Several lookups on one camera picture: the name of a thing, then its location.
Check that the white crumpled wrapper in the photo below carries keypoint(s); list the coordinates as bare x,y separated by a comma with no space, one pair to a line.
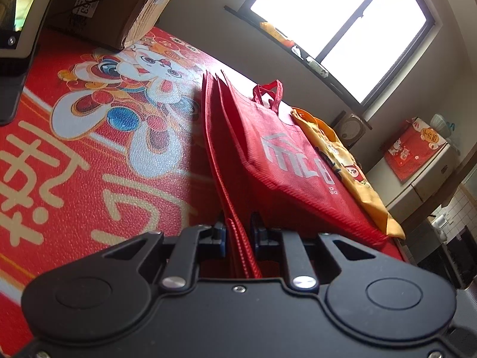
297,51

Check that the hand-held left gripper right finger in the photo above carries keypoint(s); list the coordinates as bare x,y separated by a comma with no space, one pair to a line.
255,233

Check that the brown cardboard box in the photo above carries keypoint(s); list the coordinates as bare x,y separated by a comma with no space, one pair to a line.
141,7

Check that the yellow cartoon shopping bag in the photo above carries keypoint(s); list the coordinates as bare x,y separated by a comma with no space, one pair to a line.
367,194

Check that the pale green bowl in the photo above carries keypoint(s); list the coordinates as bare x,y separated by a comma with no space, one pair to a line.
443,126

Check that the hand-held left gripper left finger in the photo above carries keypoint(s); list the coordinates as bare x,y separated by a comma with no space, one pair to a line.
220,240

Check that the red shopping bag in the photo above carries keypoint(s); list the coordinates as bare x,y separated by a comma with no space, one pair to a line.
283,171

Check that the white refrigerator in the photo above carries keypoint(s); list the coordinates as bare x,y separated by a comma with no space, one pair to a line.
436,179

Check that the window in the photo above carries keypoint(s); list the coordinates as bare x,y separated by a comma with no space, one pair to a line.
335,18

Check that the dark tablet stand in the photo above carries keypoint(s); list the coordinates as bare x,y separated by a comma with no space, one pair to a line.
11,89

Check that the beige round fan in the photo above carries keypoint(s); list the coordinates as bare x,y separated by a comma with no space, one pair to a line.
352,130

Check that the red printed cloth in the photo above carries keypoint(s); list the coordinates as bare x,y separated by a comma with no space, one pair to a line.
413,153

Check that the white tablet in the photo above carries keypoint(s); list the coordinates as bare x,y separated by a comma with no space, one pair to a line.
22,7

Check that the red printed table mat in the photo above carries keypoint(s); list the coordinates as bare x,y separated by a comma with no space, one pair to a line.
74,194

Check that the kitchen counter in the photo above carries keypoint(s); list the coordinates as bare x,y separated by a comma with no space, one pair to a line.
447,253

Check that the white green packet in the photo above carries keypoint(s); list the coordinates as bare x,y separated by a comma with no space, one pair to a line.
316,66

